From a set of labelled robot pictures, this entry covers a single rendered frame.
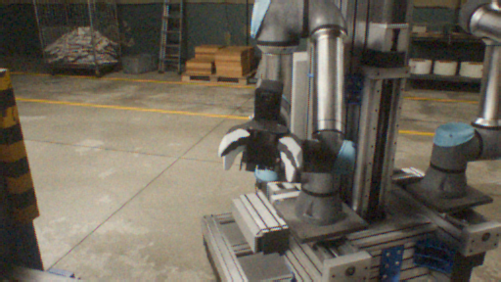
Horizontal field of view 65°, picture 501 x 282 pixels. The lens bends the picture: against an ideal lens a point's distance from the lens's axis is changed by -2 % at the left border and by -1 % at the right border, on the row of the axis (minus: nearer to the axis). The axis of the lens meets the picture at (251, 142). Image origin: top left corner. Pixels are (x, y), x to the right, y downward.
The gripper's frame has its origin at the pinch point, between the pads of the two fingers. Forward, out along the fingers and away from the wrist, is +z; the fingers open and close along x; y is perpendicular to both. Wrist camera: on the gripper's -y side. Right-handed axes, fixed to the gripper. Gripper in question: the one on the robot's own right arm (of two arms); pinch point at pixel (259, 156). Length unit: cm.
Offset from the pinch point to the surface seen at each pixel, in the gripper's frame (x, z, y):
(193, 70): 163, -619, 127
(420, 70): -211, -607, 66
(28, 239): 69, -41, 60
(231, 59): 97, -610, 96
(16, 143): 69, -40, 26
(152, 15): 289, -748, 58
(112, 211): 106, -180, 140
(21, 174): 68, -39, 35
